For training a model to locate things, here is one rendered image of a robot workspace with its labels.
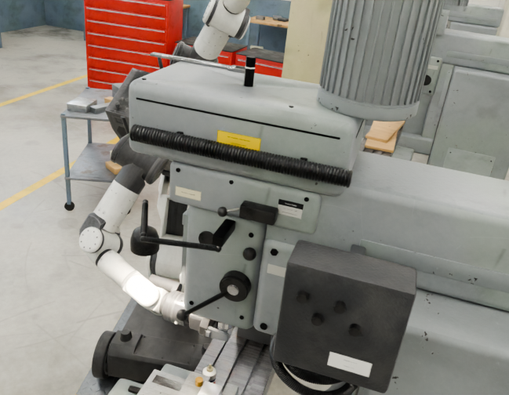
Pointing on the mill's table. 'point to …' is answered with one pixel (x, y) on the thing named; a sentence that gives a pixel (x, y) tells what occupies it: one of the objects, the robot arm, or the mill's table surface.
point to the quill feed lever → (239, 284)
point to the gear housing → (194, 190)
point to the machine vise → (172, 385)
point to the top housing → (245, 121)
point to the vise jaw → (192, 384)
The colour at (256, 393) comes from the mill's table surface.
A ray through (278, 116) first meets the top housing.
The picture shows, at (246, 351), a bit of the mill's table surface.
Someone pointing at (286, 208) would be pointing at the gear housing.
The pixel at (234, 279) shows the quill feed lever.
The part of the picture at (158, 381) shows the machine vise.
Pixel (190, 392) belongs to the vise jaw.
